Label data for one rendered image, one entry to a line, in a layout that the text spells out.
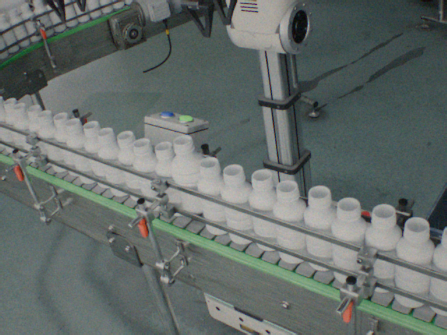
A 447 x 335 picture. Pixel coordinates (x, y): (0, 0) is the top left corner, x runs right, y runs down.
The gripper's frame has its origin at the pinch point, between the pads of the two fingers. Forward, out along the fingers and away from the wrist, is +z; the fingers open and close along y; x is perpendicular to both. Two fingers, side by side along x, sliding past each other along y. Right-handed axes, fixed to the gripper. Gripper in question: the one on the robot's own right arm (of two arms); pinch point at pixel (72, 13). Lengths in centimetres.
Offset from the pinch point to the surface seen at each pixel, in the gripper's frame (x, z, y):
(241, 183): 58, 22, 16
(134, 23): -69, 41, -79
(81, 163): 10.7, 30.2, 18.2
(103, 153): 21.2, 24.2, 18.2
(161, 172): 38.7, 24.5, 17.8
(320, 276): 75, 36, 19
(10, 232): -135, 138, -10
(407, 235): 90, 21, 18
